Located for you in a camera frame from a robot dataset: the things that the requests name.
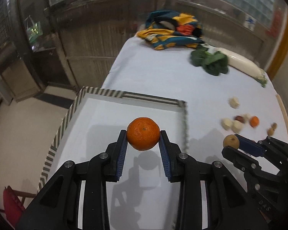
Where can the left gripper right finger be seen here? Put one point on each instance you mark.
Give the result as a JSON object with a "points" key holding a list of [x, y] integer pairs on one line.
{"points": [[181, 168]]}

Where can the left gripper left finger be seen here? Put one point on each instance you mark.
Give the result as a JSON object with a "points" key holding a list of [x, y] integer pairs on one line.
{"points": [[102, 168]]}

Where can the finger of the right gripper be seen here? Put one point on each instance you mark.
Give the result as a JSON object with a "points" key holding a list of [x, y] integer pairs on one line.
{"points": [[244, 160], [256, 149]]}

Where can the brown longan fruit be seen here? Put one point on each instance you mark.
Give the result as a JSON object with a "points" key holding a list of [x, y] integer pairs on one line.
{"points": [[231, 141]]}

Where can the orange mandarin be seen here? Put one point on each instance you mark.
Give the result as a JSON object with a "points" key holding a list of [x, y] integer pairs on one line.
{"points": [[254, 121], [143, 133]]}

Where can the small red jujube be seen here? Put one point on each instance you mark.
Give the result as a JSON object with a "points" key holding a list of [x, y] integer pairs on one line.
{"points": [[240, 119]]}

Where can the small cake piece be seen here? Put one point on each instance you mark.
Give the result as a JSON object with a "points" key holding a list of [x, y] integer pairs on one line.
{"points": [[226, 123]]}

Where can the large longan on cloth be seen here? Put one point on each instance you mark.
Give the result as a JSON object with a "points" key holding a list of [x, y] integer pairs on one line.
{"points": [[270, 131]]}

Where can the middle beige cake piece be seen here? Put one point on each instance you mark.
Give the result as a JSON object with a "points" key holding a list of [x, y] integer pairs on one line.
{"points": [[246, 117]]}

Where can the beige cake piece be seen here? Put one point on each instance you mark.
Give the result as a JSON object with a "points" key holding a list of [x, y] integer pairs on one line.
{"points": [[234, 102], [246, 117]]}

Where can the small longan on cloth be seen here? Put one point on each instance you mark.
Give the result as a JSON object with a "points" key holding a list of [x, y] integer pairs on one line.
{"points": [[274, 125]]}

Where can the far beige cake piece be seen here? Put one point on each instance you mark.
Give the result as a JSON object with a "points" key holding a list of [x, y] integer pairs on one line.
{"points": [[234, 102]]}

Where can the white daikon radish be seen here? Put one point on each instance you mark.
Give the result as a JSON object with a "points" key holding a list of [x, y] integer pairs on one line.
{"points": [[245, 65]]}

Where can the dark green leafy vegetable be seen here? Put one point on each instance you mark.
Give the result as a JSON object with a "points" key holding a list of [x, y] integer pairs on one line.
{"points": [[213, 63]]}

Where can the red stool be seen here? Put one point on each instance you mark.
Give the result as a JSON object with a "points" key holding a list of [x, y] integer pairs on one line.
{"points": [[13, 202]]}

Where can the colourful crumpled cloth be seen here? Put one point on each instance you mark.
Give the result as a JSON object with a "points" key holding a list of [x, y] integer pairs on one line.
{"points": [[167, 28]]}

